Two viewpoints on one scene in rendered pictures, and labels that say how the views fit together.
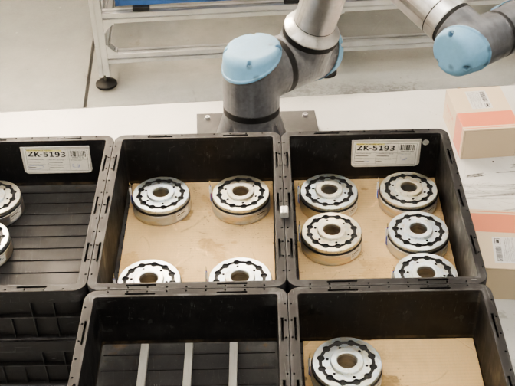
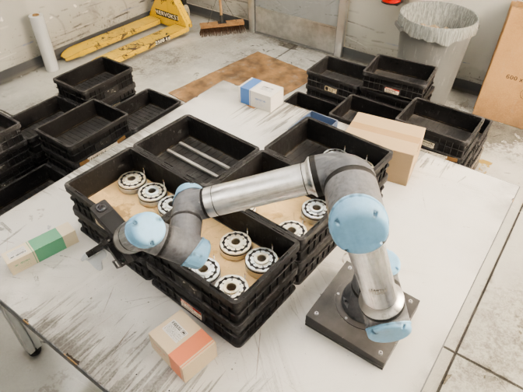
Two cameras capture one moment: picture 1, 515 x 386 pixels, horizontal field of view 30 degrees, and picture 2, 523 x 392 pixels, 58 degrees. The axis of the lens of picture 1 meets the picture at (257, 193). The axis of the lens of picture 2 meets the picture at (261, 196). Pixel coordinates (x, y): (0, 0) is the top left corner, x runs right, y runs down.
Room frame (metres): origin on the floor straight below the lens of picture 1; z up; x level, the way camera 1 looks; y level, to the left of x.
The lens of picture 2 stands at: (1.94, -0.90, 1.98)
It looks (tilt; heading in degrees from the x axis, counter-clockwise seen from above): 41 degrees down; 128
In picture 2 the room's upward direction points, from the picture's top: straight up
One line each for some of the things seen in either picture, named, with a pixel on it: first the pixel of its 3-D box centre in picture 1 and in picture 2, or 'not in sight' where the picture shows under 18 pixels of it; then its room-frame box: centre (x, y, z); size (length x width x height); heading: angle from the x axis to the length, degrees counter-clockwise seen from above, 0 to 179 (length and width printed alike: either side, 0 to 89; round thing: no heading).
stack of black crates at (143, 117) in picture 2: not in sight; (145, 131); (-0.19, 0.63, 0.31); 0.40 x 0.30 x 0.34; 93
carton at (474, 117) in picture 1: (480, 122); not in sight; (1.71, -0.49, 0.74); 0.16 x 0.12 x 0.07; 4
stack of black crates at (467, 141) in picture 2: not in sight; (430, 152); (1.32, 1.45, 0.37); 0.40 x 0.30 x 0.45; 2
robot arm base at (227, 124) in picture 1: (251, 124); (368, 294); (1.64, 0.01, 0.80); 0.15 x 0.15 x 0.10
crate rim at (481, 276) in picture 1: (374, 204); (219, 242); (1.22, -0.19, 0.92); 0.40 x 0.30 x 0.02; 179
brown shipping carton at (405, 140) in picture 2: not in sight; (380, 147); (1.30, 0.75, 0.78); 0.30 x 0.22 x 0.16; 12
